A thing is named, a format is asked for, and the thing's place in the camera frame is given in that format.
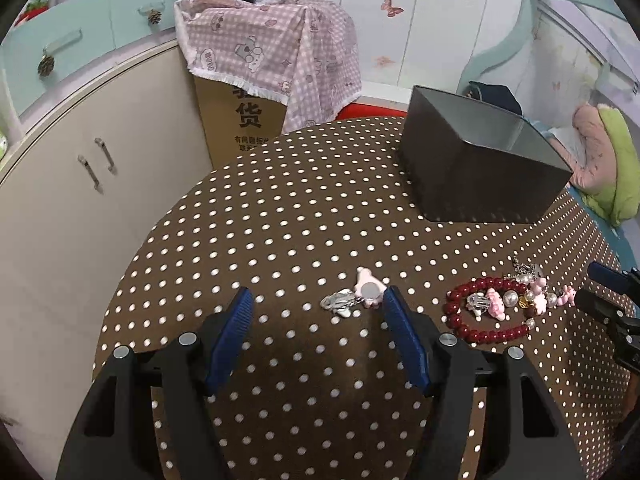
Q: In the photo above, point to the brown polka dot tablecloth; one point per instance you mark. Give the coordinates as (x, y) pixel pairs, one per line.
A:
(300, 210)

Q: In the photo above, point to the white cabinet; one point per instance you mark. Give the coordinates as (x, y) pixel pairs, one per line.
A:
(60, 260)

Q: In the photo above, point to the pale wardrobe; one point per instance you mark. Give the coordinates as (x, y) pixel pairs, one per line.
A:
(425, 35)

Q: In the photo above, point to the teal bunk bed frame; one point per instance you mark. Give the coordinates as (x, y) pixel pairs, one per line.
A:
(500, 55)

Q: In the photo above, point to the dark grey metal box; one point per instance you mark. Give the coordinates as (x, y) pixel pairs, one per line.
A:
(475, 185)

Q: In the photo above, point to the red strawberry plush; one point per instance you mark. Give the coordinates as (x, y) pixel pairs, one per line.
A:
(32, 10)

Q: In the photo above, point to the pink and green quilt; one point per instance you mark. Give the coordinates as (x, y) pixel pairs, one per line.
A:
(615, 160)

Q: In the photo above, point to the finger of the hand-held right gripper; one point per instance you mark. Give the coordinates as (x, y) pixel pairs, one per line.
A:
(607, 276)
(595, 305)

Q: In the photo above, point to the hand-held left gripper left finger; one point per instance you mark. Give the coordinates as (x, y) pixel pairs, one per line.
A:
(232, 340)

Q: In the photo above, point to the pink rabbit hair clip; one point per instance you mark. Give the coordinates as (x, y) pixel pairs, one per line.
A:
(492, 305)

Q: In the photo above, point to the white board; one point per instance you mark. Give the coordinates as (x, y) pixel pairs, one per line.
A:
(385, 92)

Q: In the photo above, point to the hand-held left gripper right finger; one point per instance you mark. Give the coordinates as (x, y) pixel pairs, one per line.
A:
(407, 340)

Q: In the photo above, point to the pine cone ornament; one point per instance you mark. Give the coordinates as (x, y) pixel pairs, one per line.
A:
(46, 66)
(154, 16)

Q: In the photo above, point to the pale pink butterfly sticker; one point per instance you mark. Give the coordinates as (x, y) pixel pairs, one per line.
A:
(385, 60)

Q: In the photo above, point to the dark folded clothes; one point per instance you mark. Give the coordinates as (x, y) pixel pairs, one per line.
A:
(492, 95)

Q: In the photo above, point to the cardboard box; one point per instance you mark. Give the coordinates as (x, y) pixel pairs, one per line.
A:
(225, 120)

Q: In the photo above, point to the red storage box white lid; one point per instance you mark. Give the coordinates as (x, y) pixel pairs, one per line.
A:
(370, 111)

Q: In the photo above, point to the white pillow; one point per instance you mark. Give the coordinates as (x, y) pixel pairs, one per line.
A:
(565, 145)

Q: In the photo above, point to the pink charm pendant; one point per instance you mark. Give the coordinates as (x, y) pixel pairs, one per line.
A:
(539, 287)

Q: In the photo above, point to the pink bear hair clip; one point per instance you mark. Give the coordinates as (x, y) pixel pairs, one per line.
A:
(370, 291)

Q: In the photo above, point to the silver hair clips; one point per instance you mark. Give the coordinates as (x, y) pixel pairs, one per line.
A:
(340, 302)

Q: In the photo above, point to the pink checkered cloth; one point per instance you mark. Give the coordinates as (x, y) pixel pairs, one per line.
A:
(280, 45)

